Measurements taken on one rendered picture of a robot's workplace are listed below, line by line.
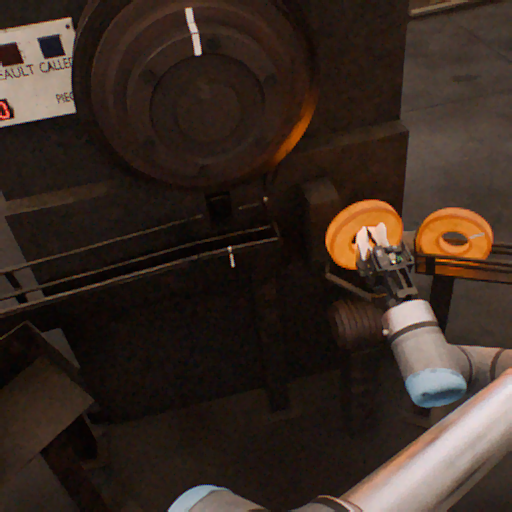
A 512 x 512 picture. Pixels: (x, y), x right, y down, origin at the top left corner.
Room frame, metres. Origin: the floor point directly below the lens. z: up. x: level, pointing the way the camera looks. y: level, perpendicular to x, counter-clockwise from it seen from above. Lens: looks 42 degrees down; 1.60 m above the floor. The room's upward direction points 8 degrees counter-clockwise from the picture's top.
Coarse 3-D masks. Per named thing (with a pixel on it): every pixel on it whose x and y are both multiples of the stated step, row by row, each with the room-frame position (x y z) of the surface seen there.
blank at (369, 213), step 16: (352, 208) 0.87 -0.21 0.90; (368, 208) 0.86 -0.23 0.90; (384, 208) 0.87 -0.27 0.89; (336, 224) 0.86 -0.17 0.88; (352, 224) 0.85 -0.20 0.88; (368, 224) 0.86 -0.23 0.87; (384, 224) 0.86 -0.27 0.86; (400, 224) 0.87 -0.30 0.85; (336, 240) 0.85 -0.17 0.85; (336, 256) 0.85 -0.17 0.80; (352, 256) 0.85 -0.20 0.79
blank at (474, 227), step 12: (432, 216) 0.98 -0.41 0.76; (444, 216) 0.95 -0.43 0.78; (456, 216) 0.94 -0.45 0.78; (468, 216) 0.94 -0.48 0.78; (480, 216) 0.94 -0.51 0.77; (420, 228) 0.99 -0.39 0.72; (432, 228) 0.96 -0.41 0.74; (444, 228) 0.95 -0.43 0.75; (456, 228) 0.94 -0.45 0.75; (468, 228) 0.93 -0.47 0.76; (480, 228) 0.91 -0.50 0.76; (420, 240) 0.97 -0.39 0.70; (432, 240) 0.96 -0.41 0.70; (480, 240) 0.91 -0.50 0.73; (432, 252) 0.96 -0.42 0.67; (444, 252) 0.95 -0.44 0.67; (456, 252) 0.94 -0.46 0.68; (468, 252) 0.92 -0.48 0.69; (480, 252) 0.91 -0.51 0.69
